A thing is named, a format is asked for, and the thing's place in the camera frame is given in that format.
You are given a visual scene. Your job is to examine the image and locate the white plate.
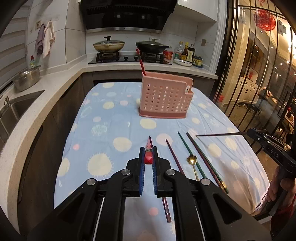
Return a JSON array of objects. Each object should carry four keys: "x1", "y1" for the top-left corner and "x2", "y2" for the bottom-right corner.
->
[{"x1": 173, "y1": 59, "x2": 193, "y2": 67}]

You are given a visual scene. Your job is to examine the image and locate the clear plastic bottle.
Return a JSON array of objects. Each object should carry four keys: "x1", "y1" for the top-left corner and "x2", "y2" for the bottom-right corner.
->
[{"x1": 174, "y1": 42, "x2": 184, "y2": 61}]

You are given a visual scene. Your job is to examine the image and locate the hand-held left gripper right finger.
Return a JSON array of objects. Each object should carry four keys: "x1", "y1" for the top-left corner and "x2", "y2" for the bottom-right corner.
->
[{"x1": 151, "y1": 146, "x2": 271, "y2": 241}]

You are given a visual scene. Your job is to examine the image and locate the green dish soap bottle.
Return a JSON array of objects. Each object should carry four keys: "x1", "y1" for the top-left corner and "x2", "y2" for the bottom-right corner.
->
[{"x1": 29, "y1": 56, "x2": 40, "y2": 69}]

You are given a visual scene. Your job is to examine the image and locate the red paper cutout decoration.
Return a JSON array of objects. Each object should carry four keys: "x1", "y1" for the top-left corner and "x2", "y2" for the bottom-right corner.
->
[{"x1": 254, "y1": 9, "x2": 277, "y2": 30}]

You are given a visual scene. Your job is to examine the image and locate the green chopstick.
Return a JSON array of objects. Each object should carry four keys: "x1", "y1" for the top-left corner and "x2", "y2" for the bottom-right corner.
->
[{"x1": 178, "y1": 132, "x2": 207, "y2": 179}]

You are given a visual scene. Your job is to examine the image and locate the white window blind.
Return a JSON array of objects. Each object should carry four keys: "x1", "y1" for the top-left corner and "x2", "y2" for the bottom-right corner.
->
[{"x1": 0, "y1": 0, "x2": 30, "y2": 81}]

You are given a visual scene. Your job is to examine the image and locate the black wok with lid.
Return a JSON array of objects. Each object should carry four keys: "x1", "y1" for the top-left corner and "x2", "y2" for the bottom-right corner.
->
[{"x1": 135, "y1": 38, "x2": 173, "y2": 54}]

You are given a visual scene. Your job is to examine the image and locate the white wall cabinet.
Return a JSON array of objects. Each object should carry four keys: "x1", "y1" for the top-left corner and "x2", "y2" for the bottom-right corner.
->
[{"x1": 173, "y1": 0, "x2": 222, "y2": 24}]

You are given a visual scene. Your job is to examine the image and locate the dark brown chopstick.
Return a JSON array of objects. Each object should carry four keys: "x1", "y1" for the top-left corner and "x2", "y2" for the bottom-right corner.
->
[{"x1": 196, "y1": 132, "x2": 248, "y2": 138}]

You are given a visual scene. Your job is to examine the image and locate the dark purple chopstick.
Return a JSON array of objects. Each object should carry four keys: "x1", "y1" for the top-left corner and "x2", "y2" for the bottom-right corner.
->
[{"x1": 166, "y1": 139, "x2": 172, "y2": 223}]

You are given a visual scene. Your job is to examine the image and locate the person's right hand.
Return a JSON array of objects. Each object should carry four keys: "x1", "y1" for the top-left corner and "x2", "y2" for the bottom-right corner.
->
[{"x1": 266, "y1": 171, "x2": 296, "y2": 209}]

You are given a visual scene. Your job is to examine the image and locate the gold flower spoon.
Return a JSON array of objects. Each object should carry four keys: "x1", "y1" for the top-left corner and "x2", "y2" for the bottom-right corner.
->
[{"x1": 186, "y1": 155, "x2": 200, "y2": 181}]

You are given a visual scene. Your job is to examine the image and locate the stainless steel pot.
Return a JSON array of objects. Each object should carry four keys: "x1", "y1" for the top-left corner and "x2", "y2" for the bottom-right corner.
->
[{"x1": 13, "y1": 65, "x2": 41, "y2": 92}]

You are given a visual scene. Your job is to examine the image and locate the black gas stove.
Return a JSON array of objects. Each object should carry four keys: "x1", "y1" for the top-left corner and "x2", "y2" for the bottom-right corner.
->
[{"x1": 88, "y1": 51, "x2": 173, "y2": 65}]

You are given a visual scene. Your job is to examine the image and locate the dark twisted chopstick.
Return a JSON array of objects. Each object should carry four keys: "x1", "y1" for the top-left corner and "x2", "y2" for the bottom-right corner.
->
[{"x1": 186, "y1": 133, "x2": 229, "y2": 194}]

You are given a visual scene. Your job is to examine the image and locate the stainless steel sink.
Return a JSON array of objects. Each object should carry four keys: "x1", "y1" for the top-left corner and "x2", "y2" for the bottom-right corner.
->
[{"x1": 0, "y1": 90, "x2": 45, "y2": 149}]

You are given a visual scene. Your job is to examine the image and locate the pink perforated utensil holder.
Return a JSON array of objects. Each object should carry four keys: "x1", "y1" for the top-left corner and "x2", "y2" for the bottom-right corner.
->
[{"x1": 139, "y1": 71, "x2": 194, "y2": 119}]

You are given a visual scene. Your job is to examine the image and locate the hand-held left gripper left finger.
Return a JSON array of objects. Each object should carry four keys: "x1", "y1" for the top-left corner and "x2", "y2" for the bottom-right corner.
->
[{"x1": 27, "y1": 146, "x2": 146, "y2": 241}]

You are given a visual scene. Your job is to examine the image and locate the red chopstick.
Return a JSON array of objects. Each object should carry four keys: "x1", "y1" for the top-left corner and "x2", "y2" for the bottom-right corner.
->
[
  {"x1": 144, "y1": 136, "x2": 153, "y2": 165},
  {"x1": 136, "y1": 49, "x2": 147, "y2": 76}
]

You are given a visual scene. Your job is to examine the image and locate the beige pan with glass lid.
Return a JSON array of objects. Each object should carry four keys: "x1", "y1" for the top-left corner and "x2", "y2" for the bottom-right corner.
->
[{"x1": 93, "y1": 36, "x2": 126, "y2": 53}]

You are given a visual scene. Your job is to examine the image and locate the brown sauce bottle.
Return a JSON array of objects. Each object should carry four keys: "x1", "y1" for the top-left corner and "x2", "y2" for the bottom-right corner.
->
[{"x1": 181, "y1": 42, "x2": 189, "y2": 62}]

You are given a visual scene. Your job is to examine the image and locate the purple hanging towel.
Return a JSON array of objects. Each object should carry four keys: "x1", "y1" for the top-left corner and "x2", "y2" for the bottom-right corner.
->
[{"x1": 35, "y1": 24, "x2": 45, "y2": 56}]

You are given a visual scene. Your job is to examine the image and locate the dark sauce bottle yellow label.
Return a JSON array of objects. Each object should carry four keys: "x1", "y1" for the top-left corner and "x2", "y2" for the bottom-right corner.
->
[{"x1": 186, "y1": 44, "x2": 196, "y2": 64}]

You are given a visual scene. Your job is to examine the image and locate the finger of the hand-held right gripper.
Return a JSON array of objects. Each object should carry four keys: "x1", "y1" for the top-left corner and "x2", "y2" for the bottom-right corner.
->
[{"x1": 246, "y1": 128, "x2": 269, "y2": 149}]

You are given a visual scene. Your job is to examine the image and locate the white hanging towel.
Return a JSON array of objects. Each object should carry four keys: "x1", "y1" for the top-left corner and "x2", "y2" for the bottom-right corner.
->
[{"x1": 43, "y1": 21, "x2": 55, "y2": 59}]

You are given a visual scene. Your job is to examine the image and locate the black range hood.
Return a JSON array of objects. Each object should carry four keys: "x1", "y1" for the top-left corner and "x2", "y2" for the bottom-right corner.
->
[{"x1": 80, "y1": 0, "x2": 177, "y2": 34}]

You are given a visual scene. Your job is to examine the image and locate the metal faucet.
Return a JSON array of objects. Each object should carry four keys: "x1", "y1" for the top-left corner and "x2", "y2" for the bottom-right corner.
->
[{"x1": 0, "y1": 96, "x2": 12, "y2": 116}]

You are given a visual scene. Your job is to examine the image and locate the blue printed cloth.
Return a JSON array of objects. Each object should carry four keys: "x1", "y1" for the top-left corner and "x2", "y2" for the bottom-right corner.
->
[{"x1": 54, "y1": 82, "x2": 271, "y2": 216}]

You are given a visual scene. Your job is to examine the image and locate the small seasoning jars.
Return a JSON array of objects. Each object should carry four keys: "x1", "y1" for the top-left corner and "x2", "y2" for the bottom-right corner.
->
[{"x1": 193, "y1": 55, "x2": 204, "y2": 68}]

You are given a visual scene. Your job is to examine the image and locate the glass sliding door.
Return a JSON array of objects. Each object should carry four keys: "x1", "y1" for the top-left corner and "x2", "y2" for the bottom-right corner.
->
[{"x1": 215, "y1": 0, "x2": 296, "y2": 139}]

